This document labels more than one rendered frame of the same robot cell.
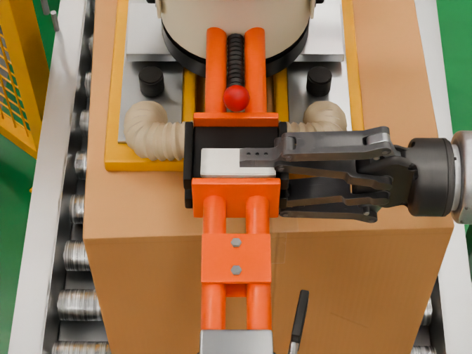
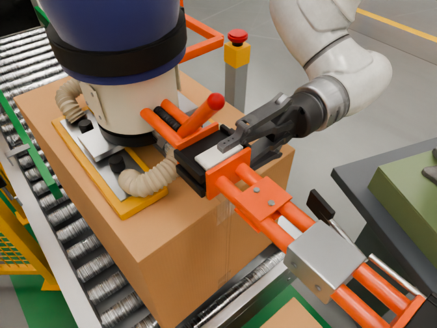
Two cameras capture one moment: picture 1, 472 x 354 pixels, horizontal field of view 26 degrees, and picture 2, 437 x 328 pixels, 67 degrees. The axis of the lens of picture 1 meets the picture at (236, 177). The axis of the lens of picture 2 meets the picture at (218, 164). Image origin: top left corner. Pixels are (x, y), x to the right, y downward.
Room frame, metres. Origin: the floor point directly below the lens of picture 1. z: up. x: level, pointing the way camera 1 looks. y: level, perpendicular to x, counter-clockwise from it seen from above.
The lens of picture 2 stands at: (0.27, 0.22, 1.57)
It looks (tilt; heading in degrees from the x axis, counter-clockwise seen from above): 48 degrees down; 321
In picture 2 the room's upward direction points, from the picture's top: straight up
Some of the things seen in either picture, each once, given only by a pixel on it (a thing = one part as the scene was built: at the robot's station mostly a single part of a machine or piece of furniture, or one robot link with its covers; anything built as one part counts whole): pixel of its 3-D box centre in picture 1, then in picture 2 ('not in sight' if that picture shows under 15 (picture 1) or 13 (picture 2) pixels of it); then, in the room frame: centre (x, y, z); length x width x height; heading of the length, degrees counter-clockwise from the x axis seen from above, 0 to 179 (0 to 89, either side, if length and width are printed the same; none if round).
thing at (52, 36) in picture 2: not in sight; (121, 30); (0.80, 0.00, 1.30); 0.23 x 0.23 x 0.04
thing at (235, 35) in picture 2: not in sight; (237, 38); (1.07, -0.52, 1.02); 0.07 x 0.07 x 0.04
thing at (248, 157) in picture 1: (267, 152); (233, 136); (0.54, -0.03, 1.23); 0.05 x 0.01 x 0.03; 89
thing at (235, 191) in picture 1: (235, 165); (212, 159); (0.55, 0.00, 1.19); 0.10 x 0.08 x 0.06; 90
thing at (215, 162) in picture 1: (238, 163); (219, 153); (0.54, 0.00, 1.21); 0.07 x 0.03 x 0.01; 89
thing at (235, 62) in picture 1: (235, 64); (168, 119); (0.68, 0.00, 1.19); 0.07 x 0.02 x 0.02; 0
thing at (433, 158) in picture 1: (402, 177); (289, 121); (0.53, -0.16, 1.19); 0.09 x 0.07 x 0.08; 89
